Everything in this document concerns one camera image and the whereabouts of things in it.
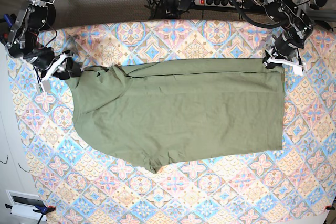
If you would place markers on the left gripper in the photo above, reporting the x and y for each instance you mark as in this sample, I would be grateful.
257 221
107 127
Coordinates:
273 59

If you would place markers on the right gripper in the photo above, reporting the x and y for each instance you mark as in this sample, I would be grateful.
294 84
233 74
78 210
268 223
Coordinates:
47 65

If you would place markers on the green t-shirt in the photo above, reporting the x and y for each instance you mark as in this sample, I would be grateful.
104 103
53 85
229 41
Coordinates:
156 114

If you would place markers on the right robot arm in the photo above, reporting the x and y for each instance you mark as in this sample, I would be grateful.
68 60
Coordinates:
22 41

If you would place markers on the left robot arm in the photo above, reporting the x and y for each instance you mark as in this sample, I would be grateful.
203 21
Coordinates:
296 25

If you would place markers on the orange black clamp left top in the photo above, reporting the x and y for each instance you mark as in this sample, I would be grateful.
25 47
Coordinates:
9 29

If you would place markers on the white power strip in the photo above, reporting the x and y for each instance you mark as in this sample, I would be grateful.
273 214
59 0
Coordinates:
214 3

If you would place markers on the patterned tablecloth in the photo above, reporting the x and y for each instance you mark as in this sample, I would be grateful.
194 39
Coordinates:
87 186

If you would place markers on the blue clamp bottom left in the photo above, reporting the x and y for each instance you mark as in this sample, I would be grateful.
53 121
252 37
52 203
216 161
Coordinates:
43 210

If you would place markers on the orange clamp bottom right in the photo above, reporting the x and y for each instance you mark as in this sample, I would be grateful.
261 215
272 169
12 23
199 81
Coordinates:
330 208

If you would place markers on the white wall socket box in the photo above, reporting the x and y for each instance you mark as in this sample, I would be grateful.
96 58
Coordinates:
23 204

